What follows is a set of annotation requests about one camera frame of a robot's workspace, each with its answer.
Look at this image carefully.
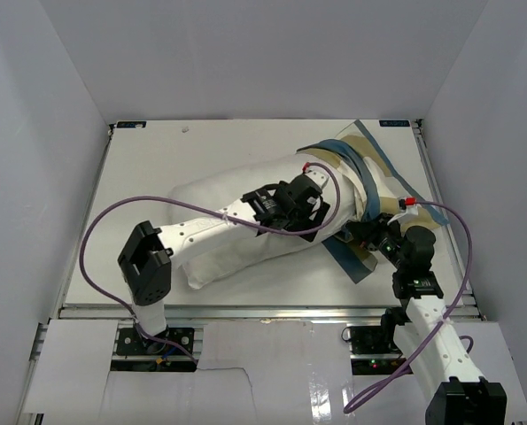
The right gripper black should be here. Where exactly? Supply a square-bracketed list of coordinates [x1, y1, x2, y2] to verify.
[346, 212, 408, 272]

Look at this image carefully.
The blue beige white checked pillowcase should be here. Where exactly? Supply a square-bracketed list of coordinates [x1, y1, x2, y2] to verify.
[296, 118, 450, 284]

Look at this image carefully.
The white pillow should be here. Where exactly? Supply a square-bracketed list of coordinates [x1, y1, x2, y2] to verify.
[163, 148, 379, 290]

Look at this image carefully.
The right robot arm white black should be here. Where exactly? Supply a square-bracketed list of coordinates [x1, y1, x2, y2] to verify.
[345, 214, 508, 424]

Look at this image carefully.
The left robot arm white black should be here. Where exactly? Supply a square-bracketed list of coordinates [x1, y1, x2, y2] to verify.
[118, 171, 330, 353]

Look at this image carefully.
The blue label right corner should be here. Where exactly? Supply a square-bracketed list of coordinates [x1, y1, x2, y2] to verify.
[379, 120, 410, 128]

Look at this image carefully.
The blue label corner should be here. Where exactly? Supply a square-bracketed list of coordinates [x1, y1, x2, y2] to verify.
[379, 120, 410, 128]
[115, 120, 147, 128]

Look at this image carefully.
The blue label left corner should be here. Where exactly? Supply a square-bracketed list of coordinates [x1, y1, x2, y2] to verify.
[115, 120, 147, 128]

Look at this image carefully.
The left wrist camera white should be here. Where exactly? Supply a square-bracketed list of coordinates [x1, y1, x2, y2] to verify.
[303, 163, 329, 190]

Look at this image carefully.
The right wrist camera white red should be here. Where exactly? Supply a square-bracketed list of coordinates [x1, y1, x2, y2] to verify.
[388, 197, 419, 224]

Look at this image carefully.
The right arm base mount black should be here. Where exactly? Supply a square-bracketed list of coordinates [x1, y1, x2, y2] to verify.
[341, 307, 408, 375]

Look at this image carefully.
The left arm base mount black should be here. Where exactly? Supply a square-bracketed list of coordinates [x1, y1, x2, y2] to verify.
[112, 327, 196, 372]

